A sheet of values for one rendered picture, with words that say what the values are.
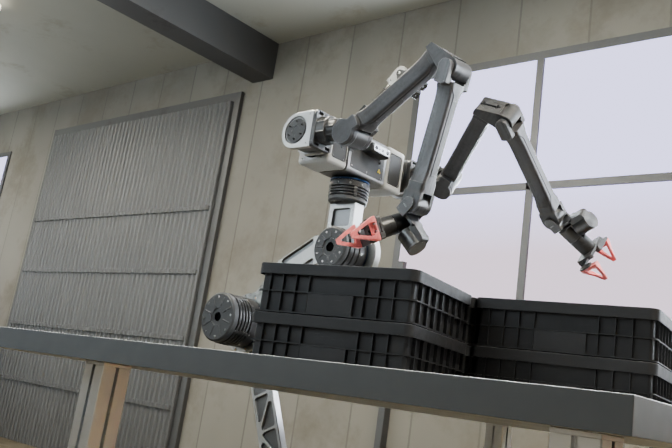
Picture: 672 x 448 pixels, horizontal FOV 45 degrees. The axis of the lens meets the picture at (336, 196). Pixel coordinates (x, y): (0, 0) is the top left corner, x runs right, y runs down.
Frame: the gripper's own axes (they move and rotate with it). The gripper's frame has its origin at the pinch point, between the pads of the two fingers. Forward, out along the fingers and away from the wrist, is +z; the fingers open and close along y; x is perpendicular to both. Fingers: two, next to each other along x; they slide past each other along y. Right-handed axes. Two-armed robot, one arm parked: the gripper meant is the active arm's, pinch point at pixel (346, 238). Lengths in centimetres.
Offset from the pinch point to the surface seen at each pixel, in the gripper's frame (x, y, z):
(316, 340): -21, -36, 31
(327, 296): -13.0, -37.7, 26.8
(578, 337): -37, -56, -18
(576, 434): -34, -123, 41
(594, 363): -43, -59, -17
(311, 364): -20, -94, 57
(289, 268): -4.7, -29.7, 30.0
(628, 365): -44, -65, -20
